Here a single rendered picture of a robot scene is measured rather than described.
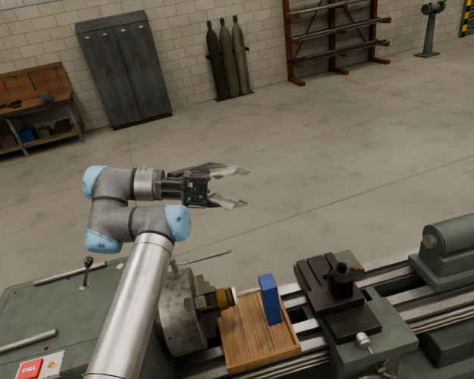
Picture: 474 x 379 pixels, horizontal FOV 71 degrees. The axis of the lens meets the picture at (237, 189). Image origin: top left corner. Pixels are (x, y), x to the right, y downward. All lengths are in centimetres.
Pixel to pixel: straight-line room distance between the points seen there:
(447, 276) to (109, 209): 144
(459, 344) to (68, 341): 156
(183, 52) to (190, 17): 68
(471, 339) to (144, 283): 155
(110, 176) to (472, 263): 152
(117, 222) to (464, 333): 159
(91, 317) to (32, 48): 673
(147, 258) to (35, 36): 716
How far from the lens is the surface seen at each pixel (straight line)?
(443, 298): 174
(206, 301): 132
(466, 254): 173
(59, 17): 756
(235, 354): 149
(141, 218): 69
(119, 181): 76
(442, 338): 184
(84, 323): 131
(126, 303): 59
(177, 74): 768
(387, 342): 147
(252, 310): 160
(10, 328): 148
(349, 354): 143
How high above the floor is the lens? 214
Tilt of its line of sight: 31 degrees down
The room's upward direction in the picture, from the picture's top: 11 degrees counter-clockwise
